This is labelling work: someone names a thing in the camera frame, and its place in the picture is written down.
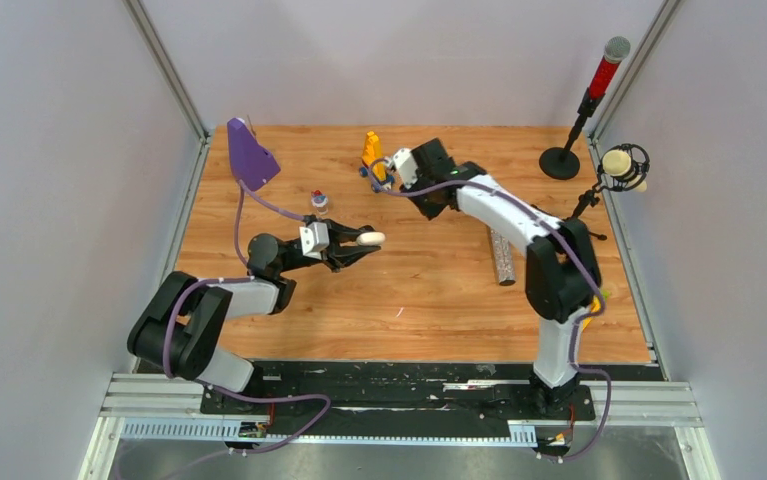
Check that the beige microphone shock mount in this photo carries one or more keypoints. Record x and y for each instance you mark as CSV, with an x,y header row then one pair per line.
x,y
624,168

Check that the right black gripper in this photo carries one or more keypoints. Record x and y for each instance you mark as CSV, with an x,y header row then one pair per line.
x,y
430,213

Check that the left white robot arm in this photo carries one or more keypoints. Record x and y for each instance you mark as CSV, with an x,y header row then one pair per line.
x,y
179,329

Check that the red microphone on stand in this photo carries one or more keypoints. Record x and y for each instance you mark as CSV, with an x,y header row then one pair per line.
x,y
560,163

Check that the white earbud charging case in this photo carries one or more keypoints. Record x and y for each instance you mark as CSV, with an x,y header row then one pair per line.
x,y
371,238

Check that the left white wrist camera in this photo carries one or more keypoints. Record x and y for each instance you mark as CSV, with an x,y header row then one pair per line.
x,y
314,240

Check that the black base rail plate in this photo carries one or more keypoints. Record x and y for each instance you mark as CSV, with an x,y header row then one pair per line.
x,y
399,400

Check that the glitter silver microphone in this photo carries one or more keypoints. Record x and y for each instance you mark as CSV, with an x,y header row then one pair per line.
x,y
502,259

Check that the yellow blue toy car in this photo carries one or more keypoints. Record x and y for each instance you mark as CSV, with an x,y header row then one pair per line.
x,y
374,164

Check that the yellow plastic handle tool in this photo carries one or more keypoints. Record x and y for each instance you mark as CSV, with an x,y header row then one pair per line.
x,y
596,308

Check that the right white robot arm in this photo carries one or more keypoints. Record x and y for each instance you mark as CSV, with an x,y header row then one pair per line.
x,y
562,276

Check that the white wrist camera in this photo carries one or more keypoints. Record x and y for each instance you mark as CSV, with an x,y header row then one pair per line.
x,y
404,165
314,240

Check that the purple plastic wedge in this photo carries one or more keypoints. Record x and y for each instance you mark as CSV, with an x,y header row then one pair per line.
x,y
250,162

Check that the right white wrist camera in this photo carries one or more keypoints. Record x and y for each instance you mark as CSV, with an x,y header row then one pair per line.
x,y
404,165

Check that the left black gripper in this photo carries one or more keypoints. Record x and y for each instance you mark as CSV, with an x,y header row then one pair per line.
x,y
339,257

